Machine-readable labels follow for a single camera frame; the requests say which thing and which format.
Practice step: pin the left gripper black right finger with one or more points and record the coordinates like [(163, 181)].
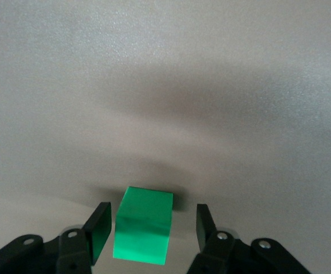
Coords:
[(206, 228)]

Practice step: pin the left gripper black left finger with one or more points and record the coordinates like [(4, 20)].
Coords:
[(100, 228)]

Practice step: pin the green cube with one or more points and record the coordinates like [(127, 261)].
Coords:
[(142, 228)]

